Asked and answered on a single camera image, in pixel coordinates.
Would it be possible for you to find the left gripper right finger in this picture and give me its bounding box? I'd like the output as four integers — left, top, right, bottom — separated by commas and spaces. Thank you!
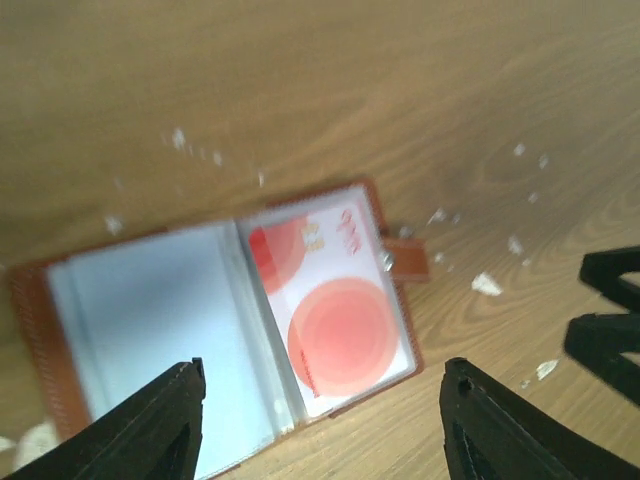
438, 357, 601, 480

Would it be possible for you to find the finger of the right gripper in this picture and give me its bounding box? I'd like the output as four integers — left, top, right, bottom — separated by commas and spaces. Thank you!
579, 245, 639, 313
564, 313, 639, 406

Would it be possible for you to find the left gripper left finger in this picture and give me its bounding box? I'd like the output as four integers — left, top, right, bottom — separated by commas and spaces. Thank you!
8, 358, 206, 480

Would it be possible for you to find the red circles card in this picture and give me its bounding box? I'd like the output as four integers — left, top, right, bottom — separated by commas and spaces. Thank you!
243, 186, 417, 418

